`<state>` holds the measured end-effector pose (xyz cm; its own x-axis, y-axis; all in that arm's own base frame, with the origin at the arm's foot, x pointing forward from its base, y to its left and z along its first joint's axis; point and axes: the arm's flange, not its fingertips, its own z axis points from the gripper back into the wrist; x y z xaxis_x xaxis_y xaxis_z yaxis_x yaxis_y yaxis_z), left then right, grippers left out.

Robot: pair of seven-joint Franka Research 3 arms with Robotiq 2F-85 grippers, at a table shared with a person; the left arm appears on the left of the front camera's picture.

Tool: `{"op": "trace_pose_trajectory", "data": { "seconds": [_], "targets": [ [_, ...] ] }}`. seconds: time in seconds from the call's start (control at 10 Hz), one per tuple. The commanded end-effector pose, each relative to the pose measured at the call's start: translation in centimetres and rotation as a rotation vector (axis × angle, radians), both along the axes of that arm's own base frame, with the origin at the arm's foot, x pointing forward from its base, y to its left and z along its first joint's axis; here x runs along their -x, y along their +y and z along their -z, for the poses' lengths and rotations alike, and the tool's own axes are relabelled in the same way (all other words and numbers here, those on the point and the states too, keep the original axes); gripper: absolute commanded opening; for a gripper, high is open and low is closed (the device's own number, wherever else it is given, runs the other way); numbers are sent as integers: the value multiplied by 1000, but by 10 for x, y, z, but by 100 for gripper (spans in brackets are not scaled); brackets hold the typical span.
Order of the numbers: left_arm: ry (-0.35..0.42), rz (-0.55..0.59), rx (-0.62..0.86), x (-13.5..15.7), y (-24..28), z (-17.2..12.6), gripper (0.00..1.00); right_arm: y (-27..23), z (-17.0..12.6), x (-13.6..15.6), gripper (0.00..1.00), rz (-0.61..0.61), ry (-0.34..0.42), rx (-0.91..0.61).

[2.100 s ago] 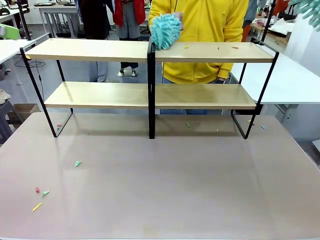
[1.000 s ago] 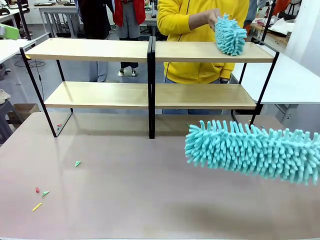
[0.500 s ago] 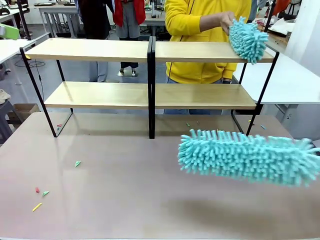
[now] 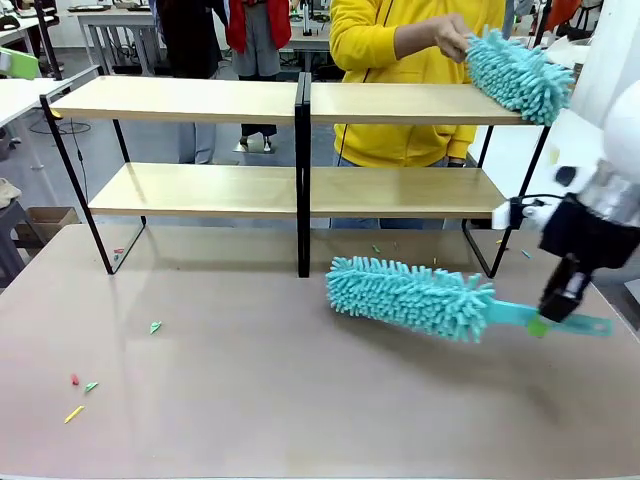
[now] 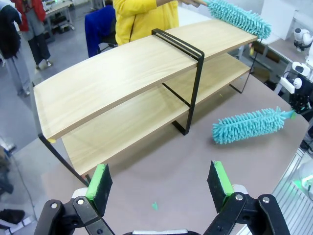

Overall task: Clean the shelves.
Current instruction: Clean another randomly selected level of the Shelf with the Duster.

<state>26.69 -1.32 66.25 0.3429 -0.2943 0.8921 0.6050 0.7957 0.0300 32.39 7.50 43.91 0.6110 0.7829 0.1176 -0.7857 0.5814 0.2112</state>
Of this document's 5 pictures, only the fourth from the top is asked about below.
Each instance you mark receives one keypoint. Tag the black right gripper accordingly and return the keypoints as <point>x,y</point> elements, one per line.
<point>585,235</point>

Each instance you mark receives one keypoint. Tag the teal microfiber duster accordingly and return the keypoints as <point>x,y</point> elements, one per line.
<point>520,80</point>
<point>400,295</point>

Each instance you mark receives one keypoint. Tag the person's left forearm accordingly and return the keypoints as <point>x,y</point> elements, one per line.
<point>462,142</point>

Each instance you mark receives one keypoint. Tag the person's right forearm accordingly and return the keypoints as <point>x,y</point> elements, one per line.
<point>415,35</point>

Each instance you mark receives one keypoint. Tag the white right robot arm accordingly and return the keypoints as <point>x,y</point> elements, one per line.
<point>620,75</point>

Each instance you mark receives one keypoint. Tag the person's left hand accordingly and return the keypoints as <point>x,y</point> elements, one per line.
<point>457,161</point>

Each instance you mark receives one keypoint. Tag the person's right hand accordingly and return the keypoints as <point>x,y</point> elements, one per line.
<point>452,37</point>

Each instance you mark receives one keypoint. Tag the large white table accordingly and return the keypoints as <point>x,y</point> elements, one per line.
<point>510,160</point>

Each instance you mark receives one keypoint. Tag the white bag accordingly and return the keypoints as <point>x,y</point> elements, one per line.
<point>565,50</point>

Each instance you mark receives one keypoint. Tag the person in yellow hoodie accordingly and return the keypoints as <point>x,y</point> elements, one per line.
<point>380,100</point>

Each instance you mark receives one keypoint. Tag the person in red jacket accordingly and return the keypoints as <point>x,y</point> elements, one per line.
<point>260,25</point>

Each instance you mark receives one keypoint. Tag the person in black clothes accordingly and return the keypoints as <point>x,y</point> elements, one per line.
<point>192,40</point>

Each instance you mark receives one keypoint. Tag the cardboard box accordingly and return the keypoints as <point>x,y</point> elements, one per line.
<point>50,217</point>

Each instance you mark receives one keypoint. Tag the grey slatted desk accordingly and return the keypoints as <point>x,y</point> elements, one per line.
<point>120,17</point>

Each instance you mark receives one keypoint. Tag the grey stool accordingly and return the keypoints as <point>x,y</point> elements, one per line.
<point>10,220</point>

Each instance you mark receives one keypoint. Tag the beige cloth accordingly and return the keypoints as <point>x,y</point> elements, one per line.
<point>7,192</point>

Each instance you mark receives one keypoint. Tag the white table black edge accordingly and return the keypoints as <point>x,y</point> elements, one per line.
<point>20,95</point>

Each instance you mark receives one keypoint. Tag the black pole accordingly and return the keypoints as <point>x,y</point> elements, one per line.
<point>47,35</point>

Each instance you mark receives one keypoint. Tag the green box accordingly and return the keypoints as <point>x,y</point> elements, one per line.
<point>22,62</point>

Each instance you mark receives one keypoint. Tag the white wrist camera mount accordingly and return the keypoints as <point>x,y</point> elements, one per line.
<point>502,215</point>

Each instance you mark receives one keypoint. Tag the wood shelf black frame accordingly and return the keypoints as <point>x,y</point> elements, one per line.
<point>175,107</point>
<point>400,105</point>

